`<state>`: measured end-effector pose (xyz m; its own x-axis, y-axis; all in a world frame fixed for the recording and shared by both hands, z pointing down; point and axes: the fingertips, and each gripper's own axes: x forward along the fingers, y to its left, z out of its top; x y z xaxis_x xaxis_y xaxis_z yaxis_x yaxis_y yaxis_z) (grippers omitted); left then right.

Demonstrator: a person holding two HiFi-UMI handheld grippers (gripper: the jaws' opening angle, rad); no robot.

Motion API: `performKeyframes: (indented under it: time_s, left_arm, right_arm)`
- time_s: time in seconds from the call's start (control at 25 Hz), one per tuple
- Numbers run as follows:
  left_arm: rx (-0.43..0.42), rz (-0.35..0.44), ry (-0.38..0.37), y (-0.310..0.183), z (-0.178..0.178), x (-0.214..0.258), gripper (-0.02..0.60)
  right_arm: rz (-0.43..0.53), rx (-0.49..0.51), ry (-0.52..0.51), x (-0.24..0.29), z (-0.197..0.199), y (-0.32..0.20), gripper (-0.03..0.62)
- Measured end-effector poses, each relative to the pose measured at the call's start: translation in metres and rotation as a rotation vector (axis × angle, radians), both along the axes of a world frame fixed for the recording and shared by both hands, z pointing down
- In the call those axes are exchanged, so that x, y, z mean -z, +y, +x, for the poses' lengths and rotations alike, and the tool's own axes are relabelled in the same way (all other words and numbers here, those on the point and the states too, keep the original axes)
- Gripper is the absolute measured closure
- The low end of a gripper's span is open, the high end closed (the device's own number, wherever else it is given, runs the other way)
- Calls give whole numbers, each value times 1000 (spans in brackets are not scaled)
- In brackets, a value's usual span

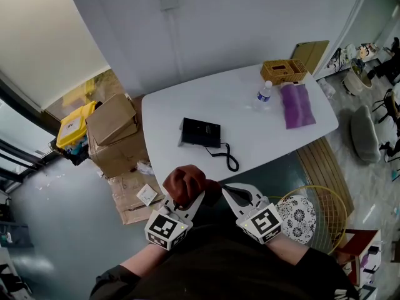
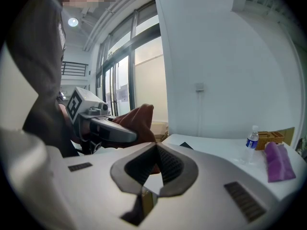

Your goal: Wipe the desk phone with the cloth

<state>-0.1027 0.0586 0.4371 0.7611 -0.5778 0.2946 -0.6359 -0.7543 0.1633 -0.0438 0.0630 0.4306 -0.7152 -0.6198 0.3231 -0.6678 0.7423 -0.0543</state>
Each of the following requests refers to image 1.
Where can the black metal chair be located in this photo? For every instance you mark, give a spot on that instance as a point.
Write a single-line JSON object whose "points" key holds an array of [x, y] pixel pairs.
{"points": [[392, 105]]}

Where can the small cardboard box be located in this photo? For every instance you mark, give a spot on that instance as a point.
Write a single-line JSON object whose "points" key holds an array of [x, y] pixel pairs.
{"points": [[111, 117]]}

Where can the red-brown stool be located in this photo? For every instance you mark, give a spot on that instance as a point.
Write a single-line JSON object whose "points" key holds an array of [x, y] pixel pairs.
{"points": [[359, 242]]}

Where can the person's left forearm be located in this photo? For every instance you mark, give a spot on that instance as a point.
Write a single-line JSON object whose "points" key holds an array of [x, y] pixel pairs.
{"points": [[143, 261]]}

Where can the olive flat cardboard panel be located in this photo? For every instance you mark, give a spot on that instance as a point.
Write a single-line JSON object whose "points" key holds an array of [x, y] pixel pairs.
{"points": [[312, 55]]}

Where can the floral seat cushion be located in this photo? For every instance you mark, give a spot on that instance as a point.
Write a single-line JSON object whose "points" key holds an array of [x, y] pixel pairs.
{"points": [[300, 217]]}

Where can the person's black clothing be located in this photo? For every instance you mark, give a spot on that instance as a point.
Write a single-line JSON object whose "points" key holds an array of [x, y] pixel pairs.
{"points": [[225, 267]]}

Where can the white paper slip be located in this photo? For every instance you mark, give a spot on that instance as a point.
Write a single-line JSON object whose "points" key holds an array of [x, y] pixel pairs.
{"points": [[147, 194]]}

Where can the wicker basket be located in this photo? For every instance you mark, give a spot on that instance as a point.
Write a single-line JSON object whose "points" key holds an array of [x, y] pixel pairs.
{"points": [[268, 73]]}

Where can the flattened cardboard sheet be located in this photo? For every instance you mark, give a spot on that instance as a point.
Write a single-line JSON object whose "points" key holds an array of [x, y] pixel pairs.
{"points": [[125, 198]]}

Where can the yellow bin lid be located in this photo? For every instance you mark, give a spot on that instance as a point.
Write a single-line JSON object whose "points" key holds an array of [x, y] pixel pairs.
{"points": [[75, 125]]}

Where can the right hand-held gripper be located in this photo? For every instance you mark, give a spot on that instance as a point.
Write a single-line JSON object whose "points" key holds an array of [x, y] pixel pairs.
{"points": [[262, 225]]}

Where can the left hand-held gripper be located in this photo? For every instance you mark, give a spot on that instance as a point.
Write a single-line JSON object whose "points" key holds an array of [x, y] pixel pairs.
{"points": [[164, 230]]}

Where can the clear plastic water bottle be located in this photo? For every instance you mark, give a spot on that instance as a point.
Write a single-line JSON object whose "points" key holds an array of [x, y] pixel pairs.
{"points": [[264, 96]]}

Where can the black bin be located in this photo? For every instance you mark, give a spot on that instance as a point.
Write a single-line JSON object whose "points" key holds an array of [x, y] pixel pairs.
{"points": [[75, 156]]}

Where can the black desk telephone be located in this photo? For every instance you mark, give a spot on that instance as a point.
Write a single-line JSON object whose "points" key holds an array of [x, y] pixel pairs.
{"points": [[201, 131]]}

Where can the white wall switch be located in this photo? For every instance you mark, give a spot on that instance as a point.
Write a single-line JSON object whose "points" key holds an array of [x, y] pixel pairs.
{"points": [[170, 0]]}

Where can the brown cloth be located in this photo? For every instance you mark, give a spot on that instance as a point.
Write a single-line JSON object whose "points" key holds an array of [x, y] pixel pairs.
{"points": [[184, 183]]}

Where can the wooden slat panel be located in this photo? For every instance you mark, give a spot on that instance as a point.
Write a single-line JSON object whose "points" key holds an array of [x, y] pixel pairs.
{"points": [[325, 167]]}

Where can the crumpled clear plastic wrap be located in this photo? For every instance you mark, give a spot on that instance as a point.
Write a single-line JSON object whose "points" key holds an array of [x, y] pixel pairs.
{"points": [[145, 168]]}

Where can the person's right forearm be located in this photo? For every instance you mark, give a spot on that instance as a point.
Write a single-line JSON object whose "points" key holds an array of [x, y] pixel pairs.
{"points": [[287, 250]]}

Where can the round white tub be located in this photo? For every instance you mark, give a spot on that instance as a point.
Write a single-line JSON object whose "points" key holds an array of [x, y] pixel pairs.
{"points": [[354, 80]]}

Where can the purple cloth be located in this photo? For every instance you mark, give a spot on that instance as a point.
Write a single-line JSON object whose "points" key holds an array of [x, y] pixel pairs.
{"points": [[297, 111]]}

